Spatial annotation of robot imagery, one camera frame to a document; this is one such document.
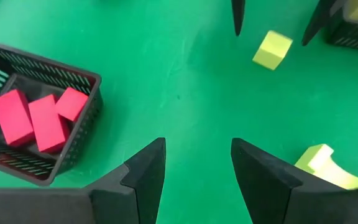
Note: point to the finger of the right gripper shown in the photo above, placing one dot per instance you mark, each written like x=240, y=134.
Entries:
x=238, y=15
x=320, y=18

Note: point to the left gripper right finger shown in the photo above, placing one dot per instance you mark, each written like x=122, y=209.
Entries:
x=266, y=186

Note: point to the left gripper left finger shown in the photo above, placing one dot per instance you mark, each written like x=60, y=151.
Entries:
x=145, y=174

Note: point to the green foam arch block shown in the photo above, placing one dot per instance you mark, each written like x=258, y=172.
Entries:
x=325, y=168

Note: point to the red foam block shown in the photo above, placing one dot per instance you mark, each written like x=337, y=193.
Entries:
x=11, y=118
x=47, y=124
x=72, y=104

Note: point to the black slotted plastic basket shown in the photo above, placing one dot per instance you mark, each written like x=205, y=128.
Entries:
x=36, y=85
x=353, y=34

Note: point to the small yellow block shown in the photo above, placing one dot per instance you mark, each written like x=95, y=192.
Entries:
x=272, y=49

